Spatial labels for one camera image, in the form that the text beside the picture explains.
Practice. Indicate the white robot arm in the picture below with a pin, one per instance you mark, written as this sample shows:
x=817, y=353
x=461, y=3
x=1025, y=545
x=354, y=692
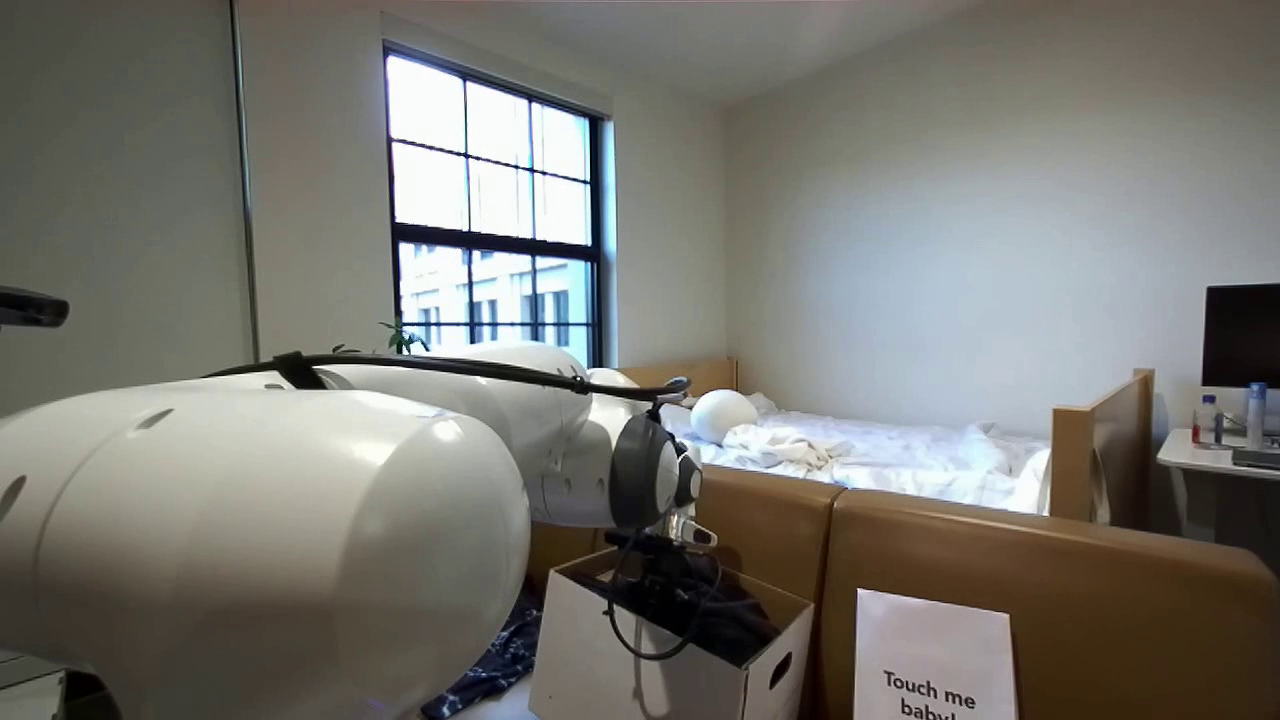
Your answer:
x=313, y=536

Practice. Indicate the white cardboard box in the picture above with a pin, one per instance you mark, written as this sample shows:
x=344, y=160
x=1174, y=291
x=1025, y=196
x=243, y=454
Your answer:
x=603, y=663

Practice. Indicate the white round pillow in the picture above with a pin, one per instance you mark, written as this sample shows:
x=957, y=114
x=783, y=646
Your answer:
x=716, y=414

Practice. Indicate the blue patterned cloth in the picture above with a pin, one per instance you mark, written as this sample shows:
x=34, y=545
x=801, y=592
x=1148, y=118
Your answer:
x=500, y=665

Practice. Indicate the white Touch me baby bag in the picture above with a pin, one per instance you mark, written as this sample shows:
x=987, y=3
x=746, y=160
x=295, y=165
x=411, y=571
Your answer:
x=929, y=663

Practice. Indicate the wooden bed with white bedding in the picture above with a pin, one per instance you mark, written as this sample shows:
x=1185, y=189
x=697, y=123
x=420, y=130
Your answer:
x=1090, y=463

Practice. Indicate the white desk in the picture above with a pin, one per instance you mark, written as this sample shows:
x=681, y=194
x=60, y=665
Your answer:
x=1213, y=494

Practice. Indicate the plastic bottle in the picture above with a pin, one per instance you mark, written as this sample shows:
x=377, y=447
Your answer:
x=1211, y=421

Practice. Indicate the black computer monitor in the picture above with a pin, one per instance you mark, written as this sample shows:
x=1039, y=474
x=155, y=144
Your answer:
x=1242, y=332

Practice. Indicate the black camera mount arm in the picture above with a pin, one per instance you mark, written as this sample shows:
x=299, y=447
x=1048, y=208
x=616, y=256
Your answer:
x=34, y=311

